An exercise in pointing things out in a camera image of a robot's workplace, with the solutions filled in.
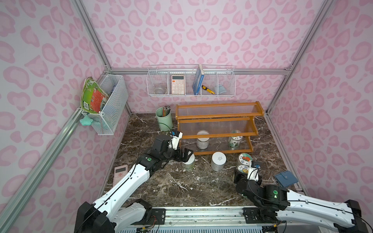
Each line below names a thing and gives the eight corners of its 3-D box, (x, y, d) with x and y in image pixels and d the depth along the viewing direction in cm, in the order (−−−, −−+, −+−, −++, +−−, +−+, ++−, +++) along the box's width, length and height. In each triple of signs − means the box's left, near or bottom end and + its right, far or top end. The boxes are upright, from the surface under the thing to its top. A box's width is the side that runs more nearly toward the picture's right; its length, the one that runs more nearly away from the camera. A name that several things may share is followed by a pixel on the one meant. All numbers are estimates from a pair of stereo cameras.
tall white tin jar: (211, 171, 90) (213, 164, 83) (210, 159, 96) (211, 151, 88) (224, 171, 90) (227, 164, 82) (222, 159, 96) (225, 151, 88)
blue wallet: (283, 188, 84) (285, 187, 82) (273, 176, 88) (275, 174, 87) (296, 182, 86) (298, 181, 84) (286, 170, 91) (288, 168, 89)
